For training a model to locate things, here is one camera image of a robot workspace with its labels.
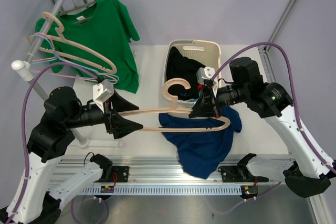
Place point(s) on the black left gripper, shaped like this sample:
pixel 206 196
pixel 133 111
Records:
pixel 115 123

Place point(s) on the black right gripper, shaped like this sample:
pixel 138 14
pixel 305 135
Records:
pixel 207 105

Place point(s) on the beige wooden hanger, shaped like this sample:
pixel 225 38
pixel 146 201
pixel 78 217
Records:
pixel 60 38
pixel 175 109
pixel 58 55

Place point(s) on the navy blue t shirt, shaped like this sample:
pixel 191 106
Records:
pixel 200 153

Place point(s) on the black t shirt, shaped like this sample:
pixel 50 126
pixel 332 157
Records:
pixel 182 67

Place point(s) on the green t shirt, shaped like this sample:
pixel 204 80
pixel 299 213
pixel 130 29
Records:
pixel 106 27

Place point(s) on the beige wooden hanger front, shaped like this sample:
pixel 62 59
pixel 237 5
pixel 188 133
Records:
pixel 58 55

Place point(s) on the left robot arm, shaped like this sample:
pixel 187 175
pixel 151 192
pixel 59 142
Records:
pixel 47 144

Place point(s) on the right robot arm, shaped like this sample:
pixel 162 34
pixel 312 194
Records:
pixel 310 172

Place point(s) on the cream plastic laundry basket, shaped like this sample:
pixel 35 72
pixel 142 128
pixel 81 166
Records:
pixel 206 52

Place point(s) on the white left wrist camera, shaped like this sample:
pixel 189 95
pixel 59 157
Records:
pixel 102 92

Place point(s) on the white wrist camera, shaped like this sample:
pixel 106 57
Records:
pixel 102 92
pixel 206 77

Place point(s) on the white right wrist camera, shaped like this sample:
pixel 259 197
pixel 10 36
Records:
pixel 206 77

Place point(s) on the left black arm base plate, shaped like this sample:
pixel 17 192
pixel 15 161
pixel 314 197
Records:
pixel 120 173

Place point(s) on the aluminium mounting rail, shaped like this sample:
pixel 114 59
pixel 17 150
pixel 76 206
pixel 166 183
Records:
pixel 143 170

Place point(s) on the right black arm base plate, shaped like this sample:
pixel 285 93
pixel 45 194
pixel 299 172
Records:
pixel 235 174

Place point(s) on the white slotted cable duct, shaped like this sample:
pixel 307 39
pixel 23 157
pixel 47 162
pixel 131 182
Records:
pixel 169 190

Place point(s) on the grey metal clothes rail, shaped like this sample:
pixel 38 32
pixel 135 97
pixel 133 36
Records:
pixel 22 67

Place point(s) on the aluminium frame post right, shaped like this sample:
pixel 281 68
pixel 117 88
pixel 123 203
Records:
pixel 282 20

